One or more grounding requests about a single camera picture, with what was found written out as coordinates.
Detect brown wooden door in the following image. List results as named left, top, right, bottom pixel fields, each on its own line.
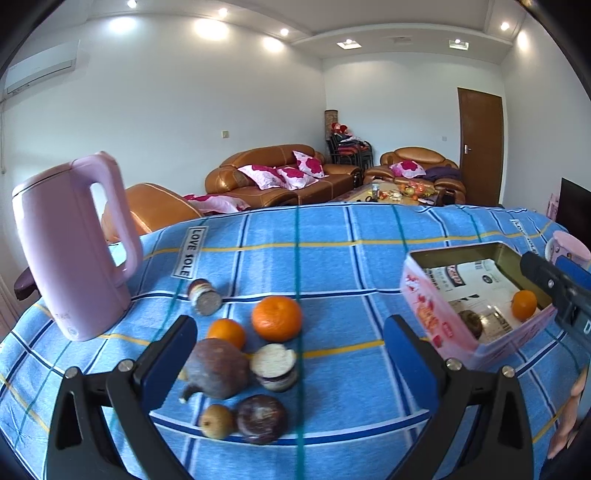
left=457, top=87, right=504, bottom=207

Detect pink cartoon cup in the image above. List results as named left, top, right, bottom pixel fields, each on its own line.
left=545, top=231, right=591, bottom=273

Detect small brown pear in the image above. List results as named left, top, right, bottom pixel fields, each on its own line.
left=199, top=404, right=238, bottom=440

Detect wooden coffee table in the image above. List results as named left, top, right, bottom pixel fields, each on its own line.
left=344, top=181, right=444, bottom=206

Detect large dark purple fruit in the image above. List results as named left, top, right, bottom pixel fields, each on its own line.
left=179, top=338, right=252, bottom=404

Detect small orange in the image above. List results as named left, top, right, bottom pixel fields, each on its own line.
left=510, top=289, right=539, bottom=322
left=207, top=318, right=247, bottom=352

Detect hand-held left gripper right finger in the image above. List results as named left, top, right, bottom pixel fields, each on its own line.
left=383, top=315, right=539, bottom=480

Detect person's right hand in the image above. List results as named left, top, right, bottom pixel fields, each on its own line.
left=549, top=369, right=591, bottom=461

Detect printed paper sheet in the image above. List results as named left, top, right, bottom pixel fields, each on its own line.
left=425, top=258, right=522, bottom=344

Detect brown leather chair back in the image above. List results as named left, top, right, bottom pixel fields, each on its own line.
left=100, top=182, right=204, bottom=243

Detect blue plaid cloth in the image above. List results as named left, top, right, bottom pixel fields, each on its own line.
left=0, top=203, right=591, bottom=480

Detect black television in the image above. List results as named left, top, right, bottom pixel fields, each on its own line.
left=555, top=178, right=591, bottom=232

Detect pink tin box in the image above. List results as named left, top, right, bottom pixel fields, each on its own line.
left=399, top=241, right=559, bottom=370

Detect pink floral pillow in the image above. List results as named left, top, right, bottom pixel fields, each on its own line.
left=237, top=165, right=287, bottom=191
left=293, top=151, right=325, bottom=178
left=276, top=166, right=319, bottom=190
left=390, top=161, right=426, bottom=178

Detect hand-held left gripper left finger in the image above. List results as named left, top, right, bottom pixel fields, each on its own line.
left=46, top=315, right=199, bottom=480

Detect pink electric kettle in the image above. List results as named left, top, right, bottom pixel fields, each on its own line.
left=11, top=151, right=144, bottom=343

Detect white air conditioner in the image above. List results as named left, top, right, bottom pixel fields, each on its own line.
left=4, top=39, right=80, bottom=95

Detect fruit pile on plate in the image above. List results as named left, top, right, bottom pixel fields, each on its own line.
left=399, top=181, right=437, bottom=199

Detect stacked black chairs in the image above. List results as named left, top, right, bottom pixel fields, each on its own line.
left=327, top=134, right=374, bottom=169

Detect orange leather sofa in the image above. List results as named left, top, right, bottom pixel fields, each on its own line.
left=204, top=144, right=363, bottom=207

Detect dark maroon seat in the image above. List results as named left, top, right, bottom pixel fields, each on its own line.
left=13, top=270, right=41, bottom=302

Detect orange leather armchair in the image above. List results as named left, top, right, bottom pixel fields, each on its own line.
left=364, top=147, right=466, bottom=204

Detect purple cloth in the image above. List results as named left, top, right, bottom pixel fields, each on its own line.
left=424, top=166, right=462, bottom=182

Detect large orange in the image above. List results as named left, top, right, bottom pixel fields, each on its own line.
left=252, top=295, right=304, bottom=343

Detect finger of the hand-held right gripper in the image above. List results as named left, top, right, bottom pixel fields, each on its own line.
left=520, top=251, right=580, bottom=325
left=555, top=255, right=591, bottom=301

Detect round dark purple fruit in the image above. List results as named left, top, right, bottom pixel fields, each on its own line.
left=457, top=310, right=484, bottom=342
left=236, top=394, right=289, bottom=446

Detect large cut purple fruit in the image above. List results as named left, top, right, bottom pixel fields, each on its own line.
left=249, top=343, right=298, bottom=393

